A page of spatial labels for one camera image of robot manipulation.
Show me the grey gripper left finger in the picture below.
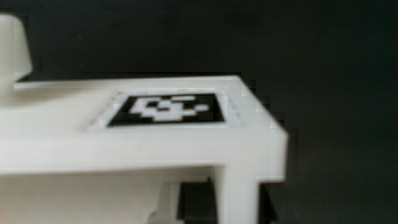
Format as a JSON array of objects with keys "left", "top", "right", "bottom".
[{"left": 176, "top": 181, "right": 219, "bottom": 224}]

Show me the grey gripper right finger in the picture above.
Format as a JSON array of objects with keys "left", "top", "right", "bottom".
[{"left": 258, "top": 184, "right": 277, "bottom": 224}]

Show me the white drawer box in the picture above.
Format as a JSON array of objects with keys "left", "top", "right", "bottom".
[{"left": 0, "top": 13, "right": 288, "bottom": 224}]

